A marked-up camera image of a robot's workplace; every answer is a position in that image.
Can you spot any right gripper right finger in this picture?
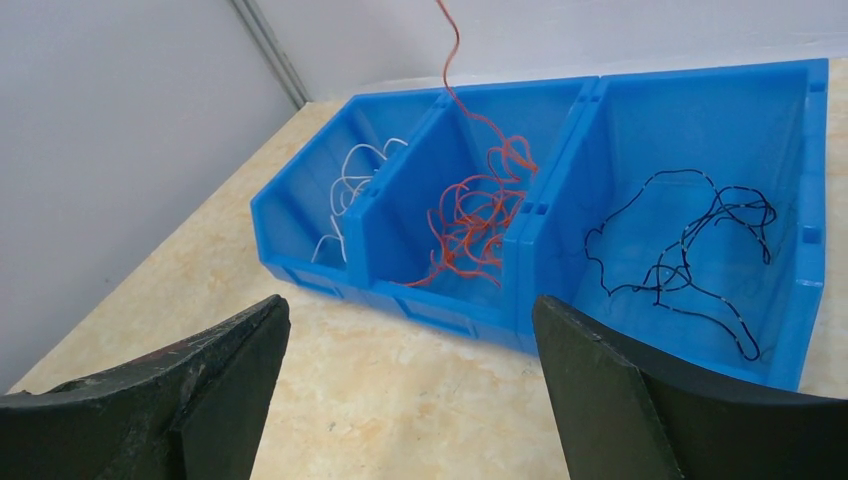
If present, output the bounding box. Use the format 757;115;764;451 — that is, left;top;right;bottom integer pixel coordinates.
532;295;847;479

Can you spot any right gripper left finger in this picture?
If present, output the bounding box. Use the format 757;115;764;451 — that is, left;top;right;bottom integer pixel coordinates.
1;295;291;479

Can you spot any aluminium corner post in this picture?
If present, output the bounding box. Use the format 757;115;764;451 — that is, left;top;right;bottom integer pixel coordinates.
229;0;310;110

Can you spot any orange thin cable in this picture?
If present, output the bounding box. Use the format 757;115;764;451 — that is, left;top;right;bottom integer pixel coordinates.
433;0;541;180
397;135;541;289

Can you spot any white thin cable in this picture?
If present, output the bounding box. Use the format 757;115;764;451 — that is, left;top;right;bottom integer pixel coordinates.
311;137;409;265

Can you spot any blue three-compartment bin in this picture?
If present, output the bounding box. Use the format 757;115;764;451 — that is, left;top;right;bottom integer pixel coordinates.
251;59;829;390

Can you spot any black thin cable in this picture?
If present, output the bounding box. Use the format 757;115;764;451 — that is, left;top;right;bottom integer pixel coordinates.
582;168;780;364

